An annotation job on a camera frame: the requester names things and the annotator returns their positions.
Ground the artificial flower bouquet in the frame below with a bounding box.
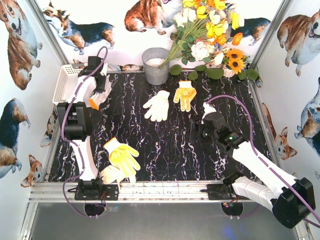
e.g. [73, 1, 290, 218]
[162, 0, 245, 66]

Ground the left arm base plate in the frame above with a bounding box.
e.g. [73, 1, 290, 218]
[74, 181, 119, 201]

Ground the grey metal bucket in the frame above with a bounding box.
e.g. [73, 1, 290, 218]
[141, 47, 170, 86]

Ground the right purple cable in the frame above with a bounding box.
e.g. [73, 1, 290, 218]
[206, 94, 320, 228]

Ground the cream glove at front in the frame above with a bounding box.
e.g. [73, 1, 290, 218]
[100, 165, 126, 190]

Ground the yellow palm glove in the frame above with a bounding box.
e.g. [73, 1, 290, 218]
[103, 137, 141, 184]

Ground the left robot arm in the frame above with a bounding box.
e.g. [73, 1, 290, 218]
[57, 56, 110, 181]

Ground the orange dotted glove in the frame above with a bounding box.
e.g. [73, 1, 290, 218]
[173, 80, 197, 112]

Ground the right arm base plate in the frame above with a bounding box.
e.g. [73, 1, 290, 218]
[200, 182, 249, 201]

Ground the small sunflower pot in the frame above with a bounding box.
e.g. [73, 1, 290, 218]
[222, 48, 251, 78]

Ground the white glove orange cuff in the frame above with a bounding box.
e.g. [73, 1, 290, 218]
[89, 74, 112, 110]

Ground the cream knit glove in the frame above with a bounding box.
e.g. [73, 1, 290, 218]
[142, 90, 170, 122]

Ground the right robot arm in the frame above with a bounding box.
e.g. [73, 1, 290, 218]
[189, 112, 316, 229]

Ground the white plastic storage basket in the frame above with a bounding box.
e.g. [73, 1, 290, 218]
[52, 63, 87, 106]

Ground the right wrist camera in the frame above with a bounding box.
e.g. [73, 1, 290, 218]
[201, 102, 217, 124]

